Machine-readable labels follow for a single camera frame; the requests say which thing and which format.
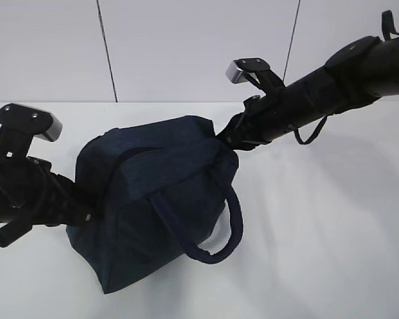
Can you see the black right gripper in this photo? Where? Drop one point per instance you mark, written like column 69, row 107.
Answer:
column 261, row 121

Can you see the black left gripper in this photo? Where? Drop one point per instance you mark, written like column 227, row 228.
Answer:
column 29, row 189

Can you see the dark navy lunch bag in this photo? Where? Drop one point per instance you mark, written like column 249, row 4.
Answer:
column 159, row 190

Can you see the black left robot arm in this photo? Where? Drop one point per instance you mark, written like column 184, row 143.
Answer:
column 31, row 191

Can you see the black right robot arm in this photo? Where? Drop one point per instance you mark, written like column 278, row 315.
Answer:
column 356, row 76

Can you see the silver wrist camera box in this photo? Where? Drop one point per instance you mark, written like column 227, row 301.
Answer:
column 255, row 71

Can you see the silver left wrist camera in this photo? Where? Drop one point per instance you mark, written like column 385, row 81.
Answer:
column 20, row 124

